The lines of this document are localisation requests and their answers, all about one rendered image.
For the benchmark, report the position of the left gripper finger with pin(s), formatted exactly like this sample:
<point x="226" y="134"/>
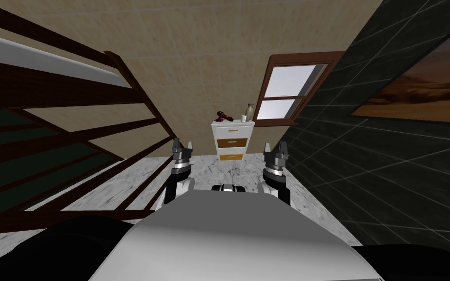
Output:
<point x="189" y="148"/>
<point x="176" y="145"/>

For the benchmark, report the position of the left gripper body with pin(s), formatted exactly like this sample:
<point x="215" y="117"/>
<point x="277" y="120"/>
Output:
<point x="181" y="158"/>

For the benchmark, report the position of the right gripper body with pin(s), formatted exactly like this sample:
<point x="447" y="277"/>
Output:
<point x="276" y="161"/>

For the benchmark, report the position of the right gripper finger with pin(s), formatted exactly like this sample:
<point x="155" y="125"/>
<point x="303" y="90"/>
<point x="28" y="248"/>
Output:
<point x="284" y="149"/>
<point x="266" y="150"/>

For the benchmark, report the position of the white drawer cabinet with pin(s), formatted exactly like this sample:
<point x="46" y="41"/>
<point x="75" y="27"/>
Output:
<point x="233" y="128"/>

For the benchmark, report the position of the brown framed window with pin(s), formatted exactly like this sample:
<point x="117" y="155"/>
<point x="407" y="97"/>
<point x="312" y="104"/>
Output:
<point x="287" y="82"/>

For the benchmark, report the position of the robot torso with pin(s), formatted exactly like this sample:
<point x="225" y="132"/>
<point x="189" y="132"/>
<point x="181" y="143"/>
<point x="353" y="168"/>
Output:
<point x="233" y="234"/>

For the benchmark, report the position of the dark wooden bunk bed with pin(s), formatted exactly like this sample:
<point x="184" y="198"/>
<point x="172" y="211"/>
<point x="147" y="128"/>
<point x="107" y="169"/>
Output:
<point x="53" y="89"/>

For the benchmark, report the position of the sunset landscape wall picture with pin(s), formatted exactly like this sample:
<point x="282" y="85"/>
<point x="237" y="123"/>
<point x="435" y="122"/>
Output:
<point x="436" y="89"/>

